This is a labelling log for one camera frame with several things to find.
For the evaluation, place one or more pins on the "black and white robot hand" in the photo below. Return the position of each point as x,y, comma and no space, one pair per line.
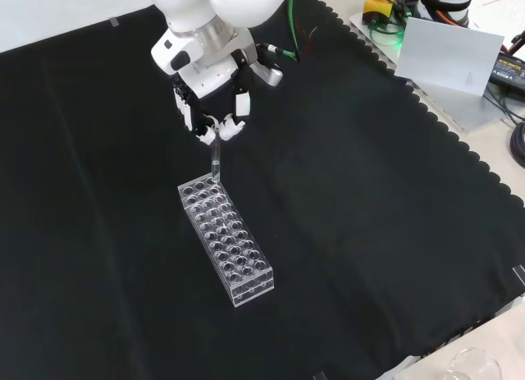
205,82

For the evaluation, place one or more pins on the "clear glass test tube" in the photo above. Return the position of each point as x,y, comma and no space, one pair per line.
215,162

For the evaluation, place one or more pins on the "clear plastic test tube rack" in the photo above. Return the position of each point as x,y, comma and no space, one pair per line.
229,240

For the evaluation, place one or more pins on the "grey tape marker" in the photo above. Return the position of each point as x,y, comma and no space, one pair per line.
520,274
320,376
115,22

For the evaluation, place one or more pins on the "yellow stop button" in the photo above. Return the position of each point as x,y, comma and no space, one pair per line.
379,4

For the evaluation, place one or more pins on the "black bench cloth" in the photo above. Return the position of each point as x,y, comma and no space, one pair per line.
348,211

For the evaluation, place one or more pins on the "pale board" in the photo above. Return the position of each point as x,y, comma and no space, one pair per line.
447,56

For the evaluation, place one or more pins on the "black power adapter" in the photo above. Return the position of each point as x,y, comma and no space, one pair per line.
508,70

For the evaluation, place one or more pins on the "clear round-bottom flask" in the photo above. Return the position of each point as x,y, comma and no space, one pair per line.
471,365

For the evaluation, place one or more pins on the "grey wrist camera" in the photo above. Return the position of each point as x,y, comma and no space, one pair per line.
268,72

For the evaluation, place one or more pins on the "grey metal base plate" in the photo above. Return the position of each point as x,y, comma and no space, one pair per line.
463,109

